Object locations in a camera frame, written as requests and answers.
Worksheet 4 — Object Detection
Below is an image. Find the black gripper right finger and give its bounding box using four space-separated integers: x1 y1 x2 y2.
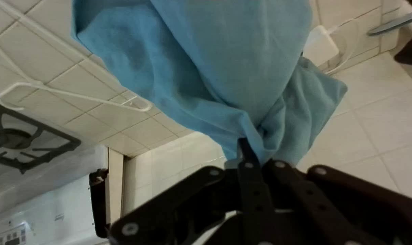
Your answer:
264 162 412 245

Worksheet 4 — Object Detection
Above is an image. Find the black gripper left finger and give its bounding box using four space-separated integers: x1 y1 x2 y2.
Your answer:
108 139 279 245

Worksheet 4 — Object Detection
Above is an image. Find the black stove grate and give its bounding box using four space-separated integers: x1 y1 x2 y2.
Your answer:
0 105 82 186

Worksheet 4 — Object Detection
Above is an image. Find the white gas stove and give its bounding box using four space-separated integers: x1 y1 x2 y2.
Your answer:
0 99 112 245

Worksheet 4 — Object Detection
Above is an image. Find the blue towel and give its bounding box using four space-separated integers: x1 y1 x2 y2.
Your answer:
72 0 347 163

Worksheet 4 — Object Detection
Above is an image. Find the white counter base cabinet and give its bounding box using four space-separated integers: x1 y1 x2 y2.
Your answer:
121 133 226 215

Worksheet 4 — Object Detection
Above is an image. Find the white plastic clothes hanger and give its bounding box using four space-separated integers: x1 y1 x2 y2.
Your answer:
0 35 154 114

